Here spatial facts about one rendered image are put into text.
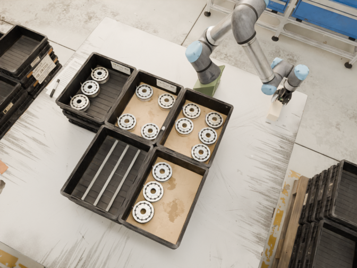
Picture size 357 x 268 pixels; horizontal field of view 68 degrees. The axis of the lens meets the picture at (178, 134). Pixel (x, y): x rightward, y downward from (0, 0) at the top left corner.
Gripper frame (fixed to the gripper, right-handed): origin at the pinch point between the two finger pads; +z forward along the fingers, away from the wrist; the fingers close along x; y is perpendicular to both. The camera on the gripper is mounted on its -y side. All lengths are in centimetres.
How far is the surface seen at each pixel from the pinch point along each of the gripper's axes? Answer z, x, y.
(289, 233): 60, 50, 60
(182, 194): -9, -31, 84
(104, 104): -9, -94, 55
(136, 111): -9, -75, 52
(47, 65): 35, -176, 25
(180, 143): -9, -44, 58
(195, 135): -9, -38, 50
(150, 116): -9, -66, 50
